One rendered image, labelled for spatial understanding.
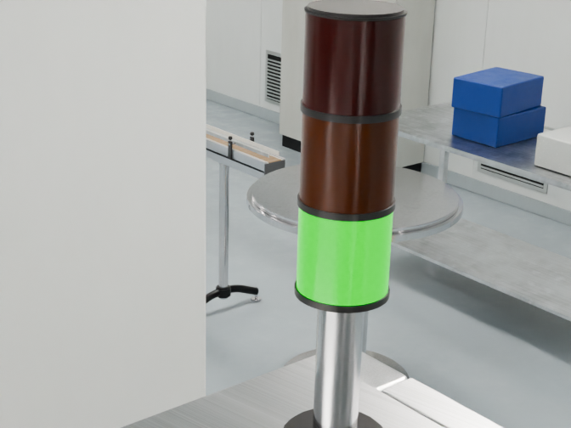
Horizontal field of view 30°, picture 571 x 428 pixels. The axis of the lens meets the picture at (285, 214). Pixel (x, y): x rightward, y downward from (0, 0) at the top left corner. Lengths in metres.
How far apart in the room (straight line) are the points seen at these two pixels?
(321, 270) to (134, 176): 1.67
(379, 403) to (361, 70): 0.24
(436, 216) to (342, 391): 3.85
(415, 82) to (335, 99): 7.19
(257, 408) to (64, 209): 1.52
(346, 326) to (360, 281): 0.03
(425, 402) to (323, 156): 0.21
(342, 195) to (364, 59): 0.07
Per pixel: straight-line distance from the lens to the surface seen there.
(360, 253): 0.54
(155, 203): 2.25
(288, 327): 5.50
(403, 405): 0.67
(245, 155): 5.10
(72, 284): 2.21
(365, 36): 0.50
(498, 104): 5.49
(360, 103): 0.51
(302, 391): 0.67
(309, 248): 0.54
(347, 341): 0.57
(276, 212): 4.37
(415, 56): 7.64
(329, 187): 0.52
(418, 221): 4.35
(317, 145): 0.52
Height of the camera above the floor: 2.43
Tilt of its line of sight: 20 degrees down
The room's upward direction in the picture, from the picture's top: 2 degrees clockwise
